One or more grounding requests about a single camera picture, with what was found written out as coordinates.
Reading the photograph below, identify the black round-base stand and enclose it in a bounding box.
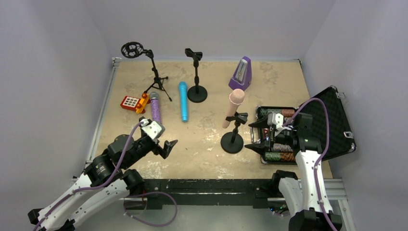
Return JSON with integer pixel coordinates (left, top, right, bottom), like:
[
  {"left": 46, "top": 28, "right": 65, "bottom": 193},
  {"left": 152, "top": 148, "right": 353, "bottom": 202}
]
[
  {"left": 220, "top": 112, "right": 248, "bottom": 154},
  {"left": 185, "top": 48, "right": 208, "bottom": 103}
]

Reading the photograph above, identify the black tripod mic stand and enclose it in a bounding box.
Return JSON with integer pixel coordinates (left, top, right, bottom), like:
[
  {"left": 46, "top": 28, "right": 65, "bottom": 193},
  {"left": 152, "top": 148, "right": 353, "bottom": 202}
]
[{"left": 121, "top": 41, "right": 172, "bottom": 101}]

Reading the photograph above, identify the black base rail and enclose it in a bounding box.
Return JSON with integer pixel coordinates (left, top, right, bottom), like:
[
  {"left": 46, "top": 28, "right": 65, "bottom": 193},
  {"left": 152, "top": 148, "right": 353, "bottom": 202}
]
[{"left": 68, "top": 177, "right": 346, "bottom": 211}]

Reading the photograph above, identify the blue plastic microphone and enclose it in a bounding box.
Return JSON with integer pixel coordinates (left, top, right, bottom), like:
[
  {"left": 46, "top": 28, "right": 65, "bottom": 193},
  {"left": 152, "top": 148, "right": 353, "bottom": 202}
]
[{"left": 178, "top": 81, "right": 189, "bottom": 122}]

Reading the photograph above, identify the purple glitter microphone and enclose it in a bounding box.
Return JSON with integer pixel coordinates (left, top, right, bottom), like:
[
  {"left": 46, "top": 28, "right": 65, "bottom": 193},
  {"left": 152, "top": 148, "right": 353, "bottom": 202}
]
[{"left": 150, "top": 91, "right": 162, "bottom": 123}]

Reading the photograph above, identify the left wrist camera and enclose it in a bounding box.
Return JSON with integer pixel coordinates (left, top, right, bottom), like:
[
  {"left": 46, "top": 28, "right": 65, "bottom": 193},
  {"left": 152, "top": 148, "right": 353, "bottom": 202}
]
[{"left": 139, "top": 117, "right": 166, "bottom": 140}]

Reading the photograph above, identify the green poker chip roll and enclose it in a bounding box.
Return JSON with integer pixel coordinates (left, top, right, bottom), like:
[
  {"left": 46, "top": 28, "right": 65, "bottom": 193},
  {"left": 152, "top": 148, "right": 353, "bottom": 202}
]
[{"left": 263, "top": 152, "right": 281, "bottom": 162}]

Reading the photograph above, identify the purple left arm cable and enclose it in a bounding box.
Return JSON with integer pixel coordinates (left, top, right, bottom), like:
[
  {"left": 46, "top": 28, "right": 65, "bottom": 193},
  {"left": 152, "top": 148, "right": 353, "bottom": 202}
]
[{"left": 32, "top": 120, "right": 146, "bottom": 231}]

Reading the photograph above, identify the red poker chip roll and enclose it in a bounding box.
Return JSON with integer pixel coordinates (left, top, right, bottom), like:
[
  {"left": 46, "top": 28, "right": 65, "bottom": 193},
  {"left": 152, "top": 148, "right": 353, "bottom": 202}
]
[{"left": 280, "top": 153, "right": 295, "bottom": 162}]

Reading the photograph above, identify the red yellow toy block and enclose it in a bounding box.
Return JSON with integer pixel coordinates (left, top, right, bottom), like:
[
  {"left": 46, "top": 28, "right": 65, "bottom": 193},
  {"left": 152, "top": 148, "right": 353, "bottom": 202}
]
[{"left": 120, "top": 93, "right": 150, "bottom": 114}]

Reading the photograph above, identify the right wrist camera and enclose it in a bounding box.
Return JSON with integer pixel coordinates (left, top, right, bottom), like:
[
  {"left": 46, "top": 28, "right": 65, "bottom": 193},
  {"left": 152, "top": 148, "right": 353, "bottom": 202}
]
[{"left": 267, "top": 113, "right": 284, "bottom": 131}]

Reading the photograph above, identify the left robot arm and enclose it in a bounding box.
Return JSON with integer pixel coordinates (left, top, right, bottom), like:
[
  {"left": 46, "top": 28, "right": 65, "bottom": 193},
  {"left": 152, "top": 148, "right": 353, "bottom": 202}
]
[{"left": 28, "top": 134, "right": 178, "bottom": 231}]

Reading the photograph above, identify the pink plastic microphone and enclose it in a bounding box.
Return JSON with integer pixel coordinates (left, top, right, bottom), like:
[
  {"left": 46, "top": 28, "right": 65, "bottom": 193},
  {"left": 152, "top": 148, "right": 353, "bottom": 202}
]
[{"left": 222, "top": 89, "right": 245, "bottom": 128}]

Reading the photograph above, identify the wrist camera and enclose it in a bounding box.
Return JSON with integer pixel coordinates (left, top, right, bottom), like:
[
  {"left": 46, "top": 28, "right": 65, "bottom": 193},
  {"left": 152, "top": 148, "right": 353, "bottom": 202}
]
[
  {"left": 139, "top": 117, "right": 166, "bottom": 140},
  {"left": 267, "top": 113, "right": 284, "bottom": 131}
]

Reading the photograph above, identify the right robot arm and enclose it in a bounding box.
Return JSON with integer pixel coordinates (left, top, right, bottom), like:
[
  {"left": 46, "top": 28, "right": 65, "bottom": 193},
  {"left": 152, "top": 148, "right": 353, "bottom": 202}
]
[{"left": 246, "top": 113, "right": 343, "bottom": 231}]

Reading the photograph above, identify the black poker chip case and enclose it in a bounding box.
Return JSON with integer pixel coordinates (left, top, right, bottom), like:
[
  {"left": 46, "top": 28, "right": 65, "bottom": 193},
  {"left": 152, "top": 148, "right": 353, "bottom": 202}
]
[{"left": 255, "top": 85, "right": 357, "bottom": 165}]

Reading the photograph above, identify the black round-base stand front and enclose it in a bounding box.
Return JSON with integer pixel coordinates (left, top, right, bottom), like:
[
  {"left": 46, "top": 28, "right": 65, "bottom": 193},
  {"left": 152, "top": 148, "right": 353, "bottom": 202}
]
[{"left": 220, "top": 112, "right": 248, "bottom": 154}]

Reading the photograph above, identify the purple metronome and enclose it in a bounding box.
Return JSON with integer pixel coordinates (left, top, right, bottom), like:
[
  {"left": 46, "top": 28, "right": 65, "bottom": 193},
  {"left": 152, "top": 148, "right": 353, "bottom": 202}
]
[{"left": 228, "top": 56, "right": 252, "bottom": 91}]

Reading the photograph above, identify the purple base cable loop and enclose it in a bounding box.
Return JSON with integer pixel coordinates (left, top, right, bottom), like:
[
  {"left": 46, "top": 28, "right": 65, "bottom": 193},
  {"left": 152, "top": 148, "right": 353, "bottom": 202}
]
[{"left": 123, "top": 191, "right": 178, "bottom": 228}]

